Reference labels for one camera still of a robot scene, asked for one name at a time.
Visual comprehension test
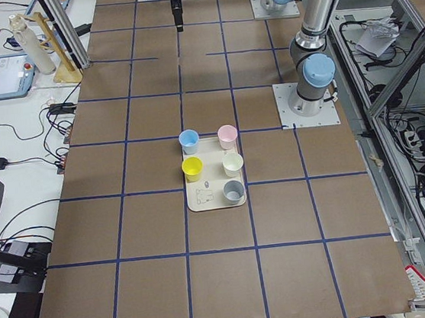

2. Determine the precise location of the grey robot arm near tray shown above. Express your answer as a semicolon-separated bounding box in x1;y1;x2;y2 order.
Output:
288;0;339;117

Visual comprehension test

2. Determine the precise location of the blue plastic cup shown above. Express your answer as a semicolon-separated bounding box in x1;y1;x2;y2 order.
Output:
179;129;199;155

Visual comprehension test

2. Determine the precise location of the pink plastic cup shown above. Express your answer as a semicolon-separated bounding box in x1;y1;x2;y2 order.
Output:
217;124;238;150

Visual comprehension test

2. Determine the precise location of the yellow plastic cup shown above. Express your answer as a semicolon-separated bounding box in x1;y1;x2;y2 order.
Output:
181;156;203;182

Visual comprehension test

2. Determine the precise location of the cream plastic cup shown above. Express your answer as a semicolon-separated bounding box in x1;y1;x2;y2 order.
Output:
222;153;244;177

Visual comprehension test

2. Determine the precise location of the grey plastic cup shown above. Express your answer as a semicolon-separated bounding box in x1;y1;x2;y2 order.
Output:
223;180;245;205

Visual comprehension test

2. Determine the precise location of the wooden stand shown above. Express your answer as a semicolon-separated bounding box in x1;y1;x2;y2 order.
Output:
19;11;82;84

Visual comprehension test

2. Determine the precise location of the white water bottle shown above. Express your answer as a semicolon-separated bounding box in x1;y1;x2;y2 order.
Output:
8;14;56;75

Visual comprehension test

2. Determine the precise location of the blue teach pendant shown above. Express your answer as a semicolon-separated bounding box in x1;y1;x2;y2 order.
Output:
0;53;35;100

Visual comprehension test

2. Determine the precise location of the cream plastic tray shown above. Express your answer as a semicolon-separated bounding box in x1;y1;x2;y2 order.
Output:
185;137;246;212

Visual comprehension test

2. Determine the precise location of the crumpled white paper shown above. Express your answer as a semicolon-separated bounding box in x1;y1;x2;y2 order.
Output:
355;17;399;58

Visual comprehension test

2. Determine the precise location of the white arm base plate near rack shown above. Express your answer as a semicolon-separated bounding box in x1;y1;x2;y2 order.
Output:
250;0;300;20

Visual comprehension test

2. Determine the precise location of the aluminium frame post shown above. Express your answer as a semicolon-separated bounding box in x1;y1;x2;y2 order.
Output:
38;0;90;69

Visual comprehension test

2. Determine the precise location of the white arm base plate near tray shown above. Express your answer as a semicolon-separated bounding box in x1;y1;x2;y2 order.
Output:
272;82;340;130

